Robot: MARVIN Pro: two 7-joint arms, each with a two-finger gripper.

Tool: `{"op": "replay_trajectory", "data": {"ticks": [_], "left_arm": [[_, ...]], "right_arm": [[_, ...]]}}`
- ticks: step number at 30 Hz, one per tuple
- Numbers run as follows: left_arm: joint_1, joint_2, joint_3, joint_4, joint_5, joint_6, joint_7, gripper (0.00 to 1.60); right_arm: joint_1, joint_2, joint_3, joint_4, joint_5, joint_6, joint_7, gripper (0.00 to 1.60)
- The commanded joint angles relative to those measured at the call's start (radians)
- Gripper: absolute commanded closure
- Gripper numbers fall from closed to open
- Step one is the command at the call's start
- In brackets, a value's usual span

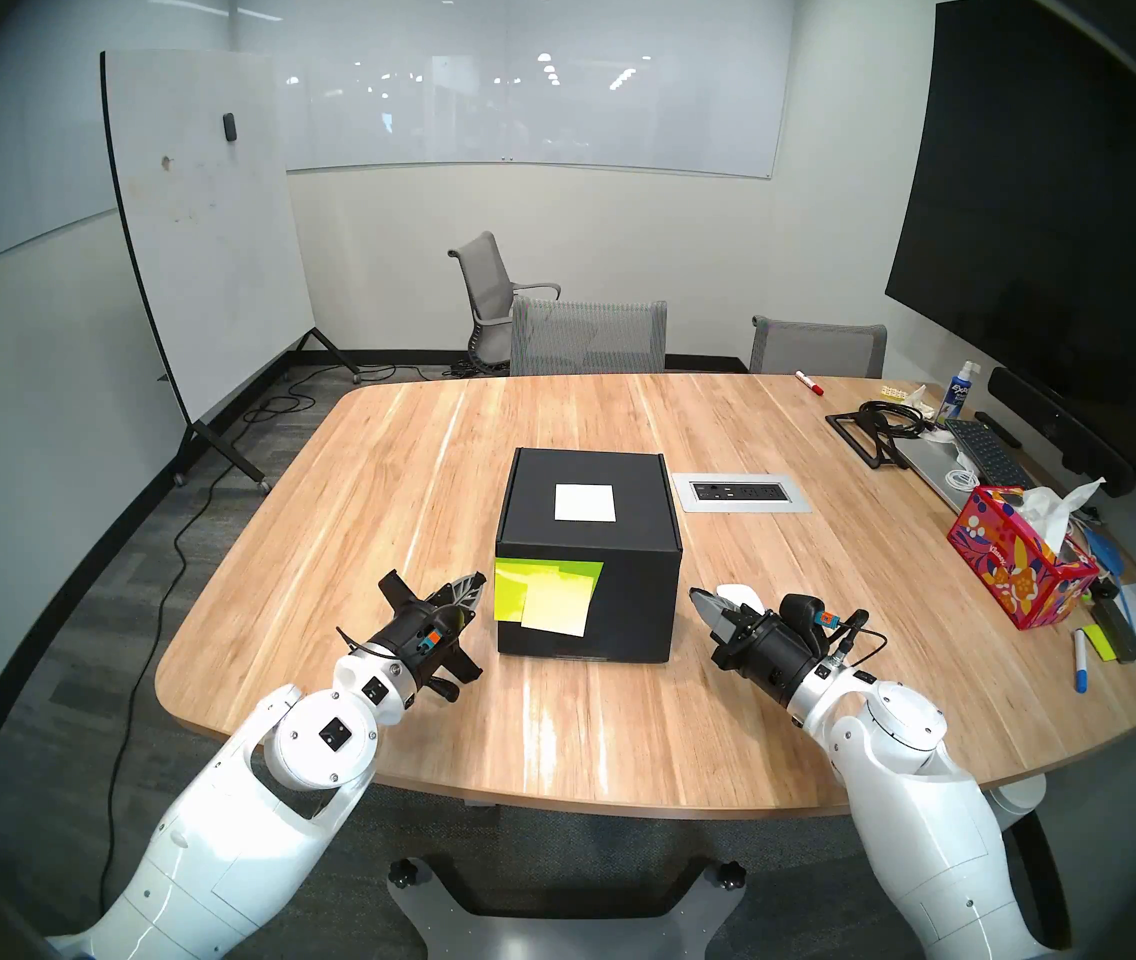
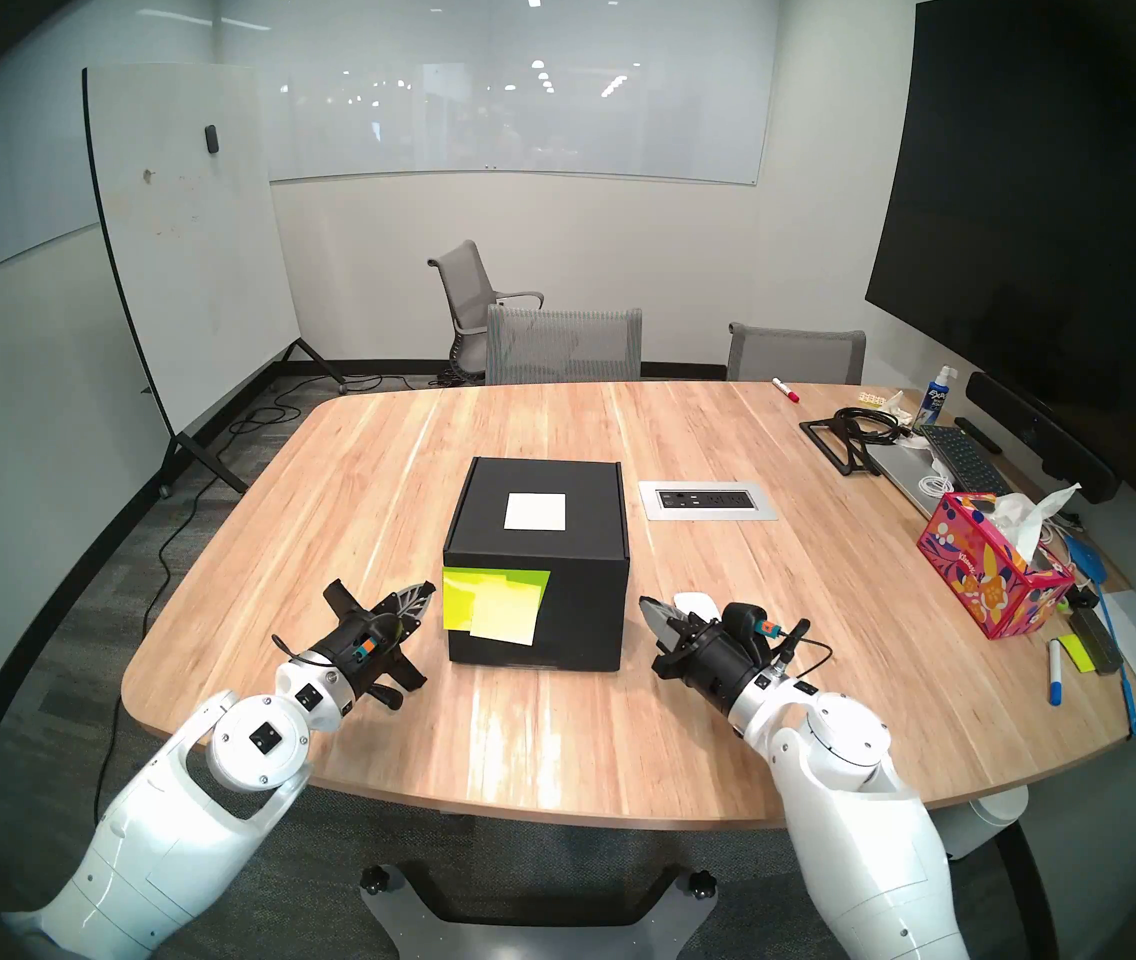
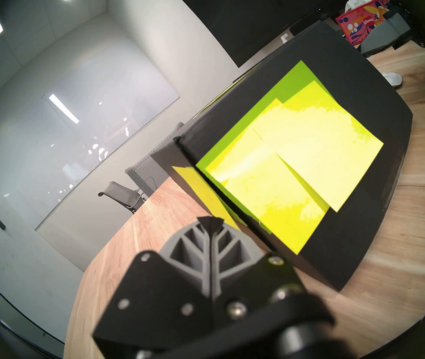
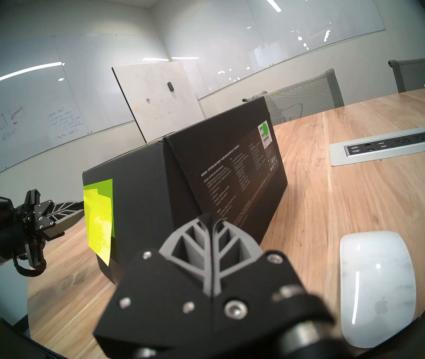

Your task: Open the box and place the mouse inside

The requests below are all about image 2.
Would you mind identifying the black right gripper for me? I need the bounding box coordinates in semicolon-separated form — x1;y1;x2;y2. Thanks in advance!
640;598;813;715

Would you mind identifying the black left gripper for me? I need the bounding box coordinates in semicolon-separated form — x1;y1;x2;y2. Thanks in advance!
313;580;437;711

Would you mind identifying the black cardboard box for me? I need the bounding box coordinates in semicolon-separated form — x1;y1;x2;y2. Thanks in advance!
443;457;631;672

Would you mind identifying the red floral tissue box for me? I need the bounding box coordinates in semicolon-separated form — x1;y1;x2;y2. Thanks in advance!
917;492;1076;640

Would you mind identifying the lime green sticky note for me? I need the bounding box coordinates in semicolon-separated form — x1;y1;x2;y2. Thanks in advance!
442;566;551;631

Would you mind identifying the yellow sticky note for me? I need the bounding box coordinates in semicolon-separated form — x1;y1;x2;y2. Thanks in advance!
471;574;545;647

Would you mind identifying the silver table power panel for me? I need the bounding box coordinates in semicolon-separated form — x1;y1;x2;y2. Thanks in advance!
639;481;779;522

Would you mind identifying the pale square sticky note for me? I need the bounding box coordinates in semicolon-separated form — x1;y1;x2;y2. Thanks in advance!
504;492;567;531

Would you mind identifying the black laptop stand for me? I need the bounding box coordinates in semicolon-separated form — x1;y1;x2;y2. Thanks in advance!
799;416;884;477

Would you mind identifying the silver laptop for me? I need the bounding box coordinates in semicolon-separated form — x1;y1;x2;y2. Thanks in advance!
868;443;964;519

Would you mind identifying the gray mesh office chair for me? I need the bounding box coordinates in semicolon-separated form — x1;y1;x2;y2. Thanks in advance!
485;305;644;386

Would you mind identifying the gray plain-back office chair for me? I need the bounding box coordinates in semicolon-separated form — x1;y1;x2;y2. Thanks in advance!
726;322;867;386

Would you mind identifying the gray office chair with armrests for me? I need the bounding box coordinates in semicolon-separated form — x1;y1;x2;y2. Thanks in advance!
427;239;545;384

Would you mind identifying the black keyboard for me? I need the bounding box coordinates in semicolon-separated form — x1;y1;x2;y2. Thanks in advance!
916;424;1014;497

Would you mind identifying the whiteboard cleaner spray bottle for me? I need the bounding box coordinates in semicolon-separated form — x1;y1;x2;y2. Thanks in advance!
912;365;959;429

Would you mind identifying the white tissue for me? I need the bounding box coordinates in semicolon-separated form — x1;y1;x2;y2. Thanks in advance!
988;483;1082;564

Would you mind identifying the black video conference bar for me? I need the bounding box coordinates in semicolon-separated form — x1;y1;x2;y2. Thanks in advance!
966;371;1121;504

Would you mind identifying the blue fly swatter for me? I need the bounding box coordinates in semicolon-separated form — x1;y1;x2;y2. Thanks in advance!
1066;533;1136;737

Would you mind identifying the rolling whiteboard on stand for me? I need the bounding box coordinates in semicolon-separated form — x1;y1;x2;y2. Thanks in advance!
82;64;349;496

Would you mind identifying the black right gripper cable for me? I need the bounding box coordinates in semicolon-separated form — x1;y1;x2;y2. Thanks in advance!
773;618;834;684

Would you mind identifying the black floor cable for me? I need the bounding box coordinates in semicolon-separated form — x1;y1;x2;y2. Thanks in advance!
93;373;379;849

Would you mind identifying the coiled black cable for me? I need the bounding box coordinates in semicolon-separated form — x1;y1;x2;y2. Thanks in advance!
833;406;914;444

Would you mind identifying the glass wall whiteboard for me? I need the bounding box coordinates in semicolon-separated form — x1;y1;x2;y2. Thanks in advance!
218;0;779;187

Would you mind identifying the large black wall screen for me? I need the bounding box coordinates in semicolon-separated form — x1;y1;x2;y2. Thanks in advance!
865;0;1136;459

